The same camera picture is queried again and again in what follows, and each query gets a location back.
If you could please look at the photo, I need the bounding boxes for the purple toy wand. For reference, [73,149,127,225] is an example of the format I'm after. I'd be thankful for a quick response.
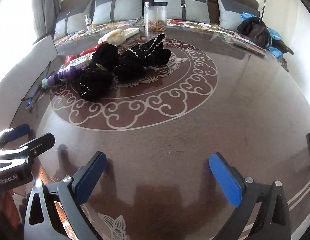
[41,66,83,89]

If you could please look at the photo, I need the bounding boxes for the black beaded velvet scrunchie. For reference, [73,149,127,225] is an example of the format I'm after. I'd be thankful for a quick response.
[72,64,114,102]

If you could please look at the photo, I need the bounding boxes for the white blue ointment box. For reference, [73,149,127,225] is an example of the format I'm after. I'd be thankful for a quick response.
[58,54,92,73]

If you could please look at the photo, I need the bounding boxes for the red candy packet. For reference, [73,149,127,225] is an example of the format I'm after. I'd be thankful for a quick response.
[64,42,105,64]

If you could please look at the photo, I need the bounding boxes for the black trimmed velvet scrunchie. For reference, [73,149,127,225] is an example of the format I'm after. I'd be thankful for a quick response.
[113,33,171,83]

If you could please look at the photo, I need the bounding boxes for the eyeglasses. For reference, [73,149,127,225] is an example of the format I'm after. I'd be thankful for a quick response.
[21,61,52,112]

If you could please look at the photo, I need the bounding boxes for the white storage box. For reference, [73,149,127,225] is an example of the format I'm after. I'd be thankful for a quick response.
[0,35,58,129]

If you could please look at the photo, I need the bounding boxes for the grey cushion far left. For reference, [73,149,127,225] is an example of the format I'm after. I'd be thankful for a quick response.
[54,0,94,40]

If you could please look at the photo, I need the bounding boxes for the grey cushion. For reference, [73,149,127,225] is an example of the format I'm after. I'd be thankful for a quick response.
[154,0,210,23]
[92,0,143,25]
[54,0,94,40]
[217,0,260,31]

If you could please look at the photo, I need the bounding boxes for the white spray bottle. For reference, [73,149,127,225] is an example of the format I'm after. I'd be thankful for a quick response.
[85,14,93,31]

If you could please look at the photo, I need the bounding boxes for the cream knitted sock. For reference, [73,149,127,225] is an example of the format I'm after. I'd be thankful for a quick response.
[98,29,126,46]

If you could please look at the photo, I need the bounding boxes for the grey curtain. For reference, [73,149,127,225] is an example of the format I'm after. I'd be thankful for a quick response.
[32,0,60,38]

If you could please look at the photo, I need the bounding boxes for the white remote control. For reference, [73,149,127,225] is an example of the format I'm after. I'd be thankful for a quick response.
[124,28,140,38]

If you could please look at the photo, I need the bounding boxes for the clear plastic jar black lid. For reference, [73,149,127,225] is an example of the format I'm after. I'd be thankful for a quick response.
[144,2,167,32]

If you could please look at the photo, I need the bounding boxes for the blue garment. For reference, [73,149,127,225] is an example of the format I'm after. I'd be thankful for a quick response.
[241,12,283,60]

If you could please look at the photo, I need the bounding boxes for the dark handbag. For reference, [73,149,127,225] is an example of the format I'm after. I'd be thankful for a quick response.
[237,17,271,48]

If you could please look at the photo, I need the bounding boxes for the grey cushion far right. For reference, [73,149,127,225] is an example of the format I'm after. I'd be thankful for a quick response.
[217,0,260,31]

